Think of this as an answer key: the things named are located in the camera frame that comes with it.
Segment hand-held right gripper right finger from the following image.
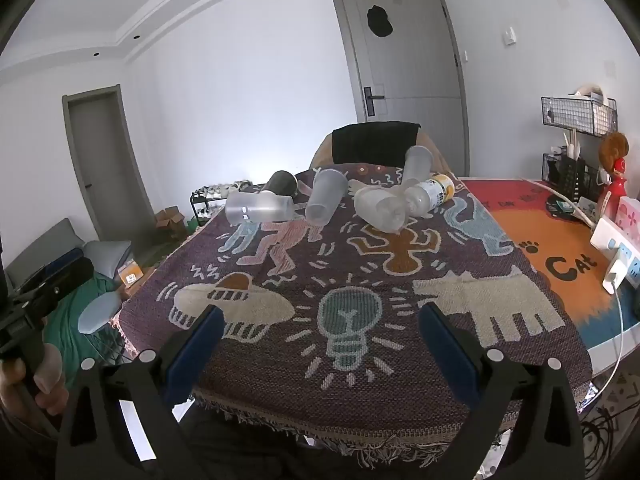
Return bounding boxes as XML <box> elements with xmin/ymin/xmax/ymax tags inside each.
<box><xmin>419</xmin><ymin>302</ymin><xmax>586</xmax><ymax>480</ymax></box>

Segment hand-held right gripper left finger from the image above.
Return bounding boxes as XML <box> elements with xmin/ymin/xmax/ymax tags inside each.
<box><xmin>55</xmin><ymin>305</ymin><xmax>226</xmax><ymax>480</ymax></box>

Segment wide clear plastic cup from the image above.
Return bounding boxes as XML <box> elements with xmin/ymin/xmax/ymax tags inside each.
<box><xmin>354</xmin><ymin>187</ymin><xmax>409</xmax><ymax>234</ymax></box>

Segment small clear plastic cup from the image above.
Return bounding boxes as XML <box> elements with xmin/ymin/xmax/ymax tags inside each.
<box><xmin>347</xmin><ymin>178</ymin><xmax>383</xmax><ymax>198</ymax></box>

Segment black cup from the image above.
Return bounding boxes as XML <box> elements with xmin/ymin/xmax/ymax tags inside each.
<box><xmin>259</xmin><ymin>170</ymin><xmax>302</xmax><ymax>199</ymax></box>

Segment tall clear plastic cup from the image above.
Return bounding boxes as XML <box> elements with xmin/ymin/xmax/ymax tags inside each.
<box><xmin>403</xmin><ymin>145</ymin><xmax>434</xmax><ymax>187</ymax></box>

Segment frosted plastic cup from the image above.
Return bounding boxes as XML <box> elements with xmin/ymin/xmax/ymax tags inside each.
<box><xmin>304</xmin><ymin>168</ymin><xmax>349</xmax><ymax>226</ymax></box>

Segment person's left hand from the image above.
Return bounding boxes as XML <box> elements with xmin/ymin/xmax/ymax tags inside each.
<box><xmin>0</xmin><ymin>342</ymin><xmax>71</xmax><ymax>441</ymax></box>

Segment grey sofa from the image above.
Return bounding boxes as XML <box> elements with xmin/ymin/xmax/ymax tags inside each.
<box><xmin>4</xmin><ymin>217</ymin><xmax>96</xmax><ymax>291</ymax></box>

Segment green cloth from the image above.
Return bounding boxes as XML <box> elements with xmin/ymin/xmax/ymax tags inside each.
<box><xmin>42</xmin><ymin>275</ymin><xmax>123</xmax><ymax>376</ymax></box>

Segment grey cushion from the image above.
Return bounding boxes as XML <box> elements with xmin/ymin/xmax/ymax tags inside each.
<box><xmin>82</xmin><ymin>240</ymin><xmax>133</xmax><ymax>280</ymax></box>

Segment orange small box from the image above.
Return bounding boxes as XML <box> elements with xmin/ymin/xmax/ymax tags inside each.
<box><xmin>118</xmin><ymin>258</ymin><xmax>157</xmax><ymax>297</ymax></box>

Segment printed woven blanket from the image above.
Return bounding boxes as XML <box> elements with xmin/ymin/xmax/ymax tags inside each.
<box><xmin>112</xmin><ymin>160</ymin><xmax>593</xmax><ymax>466</ymax></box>

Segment plain grey door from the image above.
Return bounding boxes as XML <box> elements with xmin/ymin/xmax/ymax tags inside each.
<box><xmin>62</xmin><ymin>85</ymin><xmax>157</xmax><ymax>243</ymax></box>

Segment cardboard box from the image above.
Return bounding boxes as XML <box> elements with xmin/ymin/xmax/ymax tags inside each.
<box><xmin>154</xmin><ymin>206</ymin><xmax>187</xmax><ymax>242</ymax></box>

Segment black shoe rack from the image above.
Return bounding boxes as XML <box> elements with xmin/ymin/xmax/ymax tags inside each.
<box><xmin>190</xmin><ymin>180</ymin><xmax>261</xmax><ymax>231</ymax></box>

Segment orange cat desk mat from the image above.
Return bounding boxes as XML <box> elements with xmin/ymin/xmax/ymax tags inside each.
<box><xmin>460</xmin><ymin>177</ymin><xmax>640</xmax><ymax>353</ymax></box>

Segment yellow label plastic bottle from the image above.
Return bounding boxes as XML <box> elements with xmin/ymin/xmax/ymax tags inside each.
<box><xmin>404</xmin><ymin>173</ymin><xmax>457</xmax><ymax>219</ymax></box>

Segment white charger plug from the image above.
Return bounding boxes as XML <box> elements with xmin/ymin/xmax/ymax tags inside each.
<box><xmin>602</xmin><ymin>252</ymin><xmax>632</xmax><ymax>295</ymax></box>

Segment brown chair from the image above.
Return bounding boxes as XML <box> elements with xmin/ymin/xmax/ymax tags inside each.
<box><xmin>309</xmin><ymin>130</ymin><xmax>452</xmax><ymax>181</ymax></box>

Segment white power strip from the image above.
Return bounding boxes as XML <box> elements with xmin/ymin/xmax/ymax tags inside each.
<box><xmin>590</xmin><ymin>215</ymin><xmax>640</xmax><ymax>276</ymax></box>

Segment black cloth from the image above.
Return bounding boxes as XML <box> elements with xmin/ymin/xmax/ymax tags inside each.
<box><xmin>331</xmin><ymin>121</ymin><xmax>422</xmax><ymax>167</ymax></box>

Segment pink box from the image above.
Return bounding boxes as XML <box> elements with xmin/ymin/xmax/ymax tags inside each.
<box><xmin>616</xmin><ymin>196</ymin><xmax>640</xmax><ymax>236</ymax></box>

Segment red doll figure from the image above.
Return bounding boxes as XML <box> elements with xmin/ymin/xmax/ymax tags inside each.
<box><xmin>598</xmin><ymin>131</ymin><xmax>631</xmax><ymax>223</ymax></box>

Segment grey door with lock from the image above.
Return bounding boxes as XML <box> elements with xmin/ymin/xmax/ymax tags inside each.
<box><xmin>330</xmin><ymin>0</ymin><xmax>471</xmax><ymax>176</ymax></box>

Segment black cap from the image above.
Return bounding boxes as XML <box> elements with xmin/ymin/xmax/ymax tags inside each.
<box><xmin>366</xmin><ymin>5</ymin><xmax>394</xmax><ymax>38</ymax></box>

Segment white charging cable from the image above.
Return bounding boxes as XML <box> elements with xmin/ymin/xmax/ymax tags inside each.
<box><xmin>577</xmin><ymin>287</ymin><xmax>626</xmax><ymax>413</ymax></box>

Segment black tangled cables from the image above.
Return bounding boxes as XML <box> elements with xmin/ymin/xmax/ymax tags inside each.
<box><xmin>575</xmin><ymin>395</ymin><xmax>640</xmax><ymax>480</ymax></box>

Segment black wire desk organizer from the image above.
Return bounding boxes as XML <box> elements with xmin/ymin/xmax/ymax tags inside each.
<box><xmin>542</xmin><ymin>152</ymin><xmax>603</xmax><ymax>206</ymax></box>

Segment black door handle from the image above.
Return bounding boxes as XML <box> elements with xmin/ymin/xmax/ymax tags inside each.
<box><xmin>363</xmin><ymin>87</ymin><xmax>386</xmax><ymax>116</ymax></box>

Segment black wire wall basket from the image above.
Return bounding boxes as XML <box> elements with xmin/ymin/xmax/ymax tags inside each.
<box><xmin>541</xmin><ymin>95</ymin><xmax>619</xmax><ymax>138</ymax></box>

